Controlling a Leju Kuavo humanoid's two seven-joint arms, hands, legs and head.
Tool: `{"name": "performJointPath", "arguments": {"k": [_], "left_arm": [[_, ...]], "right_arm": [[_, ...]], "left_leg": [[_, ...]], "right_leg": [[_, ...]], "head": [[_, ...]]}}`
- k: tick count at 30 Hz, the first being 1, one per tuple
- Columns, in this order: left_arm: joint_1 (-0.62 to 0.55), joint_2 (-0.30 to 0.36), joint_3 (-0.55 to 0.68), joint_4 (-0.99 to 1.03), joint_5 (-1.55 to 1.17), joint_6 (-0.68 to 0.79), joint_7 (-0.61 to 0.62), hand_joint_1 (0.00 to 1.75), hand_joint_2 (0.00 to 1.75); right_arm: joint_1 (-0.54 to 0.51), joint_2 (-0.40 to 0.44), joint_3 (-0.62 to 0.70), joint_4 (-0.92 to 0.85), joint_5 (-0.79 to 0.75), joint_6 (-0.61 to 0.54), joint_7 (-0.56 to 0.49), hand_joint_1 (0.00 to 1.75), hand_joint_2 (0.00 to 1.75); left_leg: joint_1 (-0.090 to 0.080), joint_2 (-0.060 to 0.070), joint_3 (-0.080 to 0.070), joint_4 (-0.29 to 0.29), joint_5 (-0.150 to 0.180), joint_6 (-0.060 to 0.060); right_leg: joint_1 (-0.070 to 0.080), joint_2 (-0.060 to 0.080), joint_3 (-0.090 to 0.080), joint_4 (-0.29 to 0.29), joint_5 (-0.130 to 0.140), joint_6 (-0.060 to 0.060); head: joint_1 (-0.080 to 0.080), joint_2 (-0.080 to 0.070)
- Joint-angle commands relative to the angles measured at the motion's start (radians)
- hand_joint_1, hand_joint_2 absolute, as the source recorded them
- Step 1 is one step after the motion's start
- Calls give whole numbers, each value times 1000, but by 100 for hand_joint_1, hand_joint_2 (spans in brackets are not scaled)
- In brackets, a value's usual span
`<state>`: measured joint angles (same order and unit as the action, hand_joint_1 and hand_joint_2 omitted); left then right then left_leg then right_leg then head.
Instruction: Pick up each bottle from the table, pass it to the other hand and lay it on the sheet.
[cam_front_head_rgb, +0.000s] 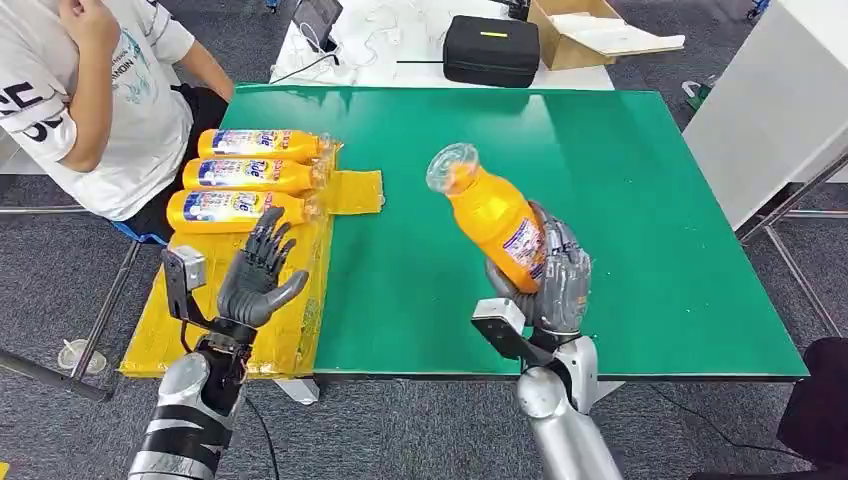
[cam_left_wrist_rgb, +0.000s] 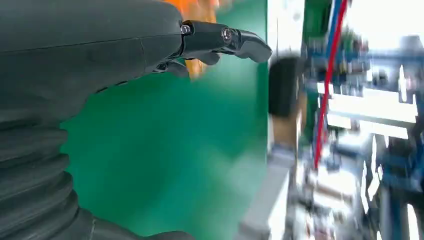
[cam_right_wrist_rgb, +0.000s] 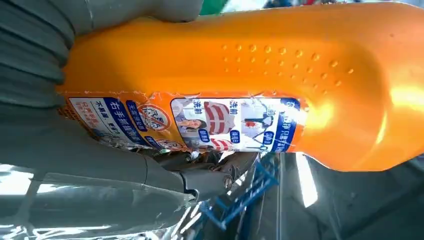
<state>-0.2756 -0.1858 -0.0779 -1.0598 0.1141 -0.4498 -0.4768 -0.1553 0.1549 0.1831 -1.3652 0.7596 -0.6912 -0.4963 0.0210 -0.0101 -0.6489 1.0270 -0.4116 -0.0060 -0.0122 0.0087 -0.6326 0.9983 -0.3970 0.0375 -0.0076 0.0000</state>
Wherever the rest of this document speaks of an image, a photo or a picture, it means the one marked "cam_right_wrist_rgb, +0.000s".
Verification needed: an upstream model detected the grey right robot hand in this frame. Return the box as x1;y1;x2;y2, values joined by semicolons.
0;0;263;240

